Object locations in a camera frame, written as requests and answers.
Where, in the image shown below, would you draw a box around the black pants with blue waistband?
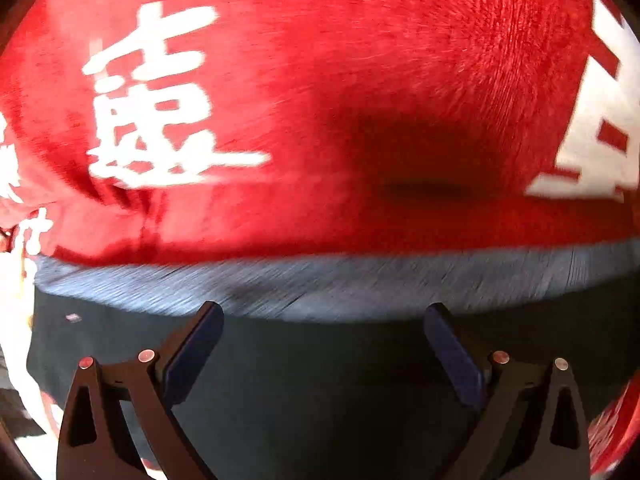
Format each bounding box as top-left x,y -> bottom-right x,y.
27,239 -> 640,480

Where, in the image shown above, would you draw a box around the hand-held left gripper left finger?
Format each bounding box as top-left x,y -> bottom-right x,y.
56,301 -> 224,480

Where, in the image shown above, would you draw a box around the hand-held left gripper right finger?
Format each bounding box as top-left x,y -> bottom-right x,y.
424,302 -> 592,480

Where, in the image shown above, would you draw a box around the red cloth with white characters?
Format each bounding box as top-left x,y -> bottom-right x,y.
0,0 -> 640,480

